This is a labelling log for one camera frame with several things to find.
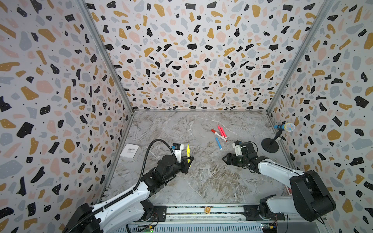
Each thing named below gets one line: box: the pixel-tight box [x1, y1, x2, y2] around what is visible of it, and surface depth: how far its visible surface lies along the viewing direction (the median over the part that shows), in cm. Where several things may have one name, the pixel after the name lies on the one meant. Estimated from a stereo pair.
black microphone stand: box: [261, 129, 284, 153], surface depth 102 cm
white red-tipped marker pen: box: [210, 129, 228, 142], surface depth 108 cm
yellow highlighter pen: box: [186, 144, 191, 164], surface depth 78 cm
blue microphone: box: [273, 122, 296, 133], surface depth 81 cm
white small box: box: [119, 143, 142, 162], surface depth 94 cm
